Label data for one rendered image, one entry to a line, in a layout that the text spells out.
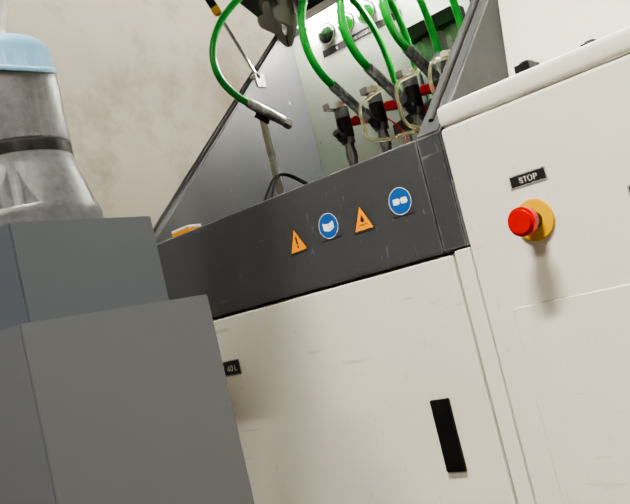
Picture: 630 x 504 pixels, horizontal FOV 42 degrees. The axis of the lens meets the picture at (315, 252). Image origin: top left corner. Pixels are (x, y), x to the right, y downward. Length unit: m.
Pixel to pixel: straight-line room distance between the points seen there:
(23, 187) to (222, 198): 0.85
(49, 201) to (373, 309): 0.51
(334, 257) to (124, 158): 3.09
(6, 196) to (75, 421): 0.25
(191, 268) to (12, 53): 0.63
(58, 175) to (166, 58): 3.83
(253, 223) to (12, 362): 0.64
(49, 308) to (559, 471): 0.64
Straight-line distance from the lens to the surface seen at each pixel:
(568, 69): 1.03
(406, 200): 1.14
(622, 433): 1.04
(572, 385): 1.05
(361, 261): 1.19
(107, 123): 4.25
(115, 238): 0.90
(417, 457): 1.20
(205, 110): 4.79
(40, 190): 0.89
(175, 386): 0.87
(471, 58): 1.25
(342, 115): 1.53
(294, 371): 1.32
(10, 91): 0.93
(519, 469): 1.12
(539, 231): 1.04
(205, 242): 1.43
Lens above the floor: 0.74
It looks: 5 degrees up
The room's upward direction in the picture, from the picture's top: 13 degrees counter-clockwise
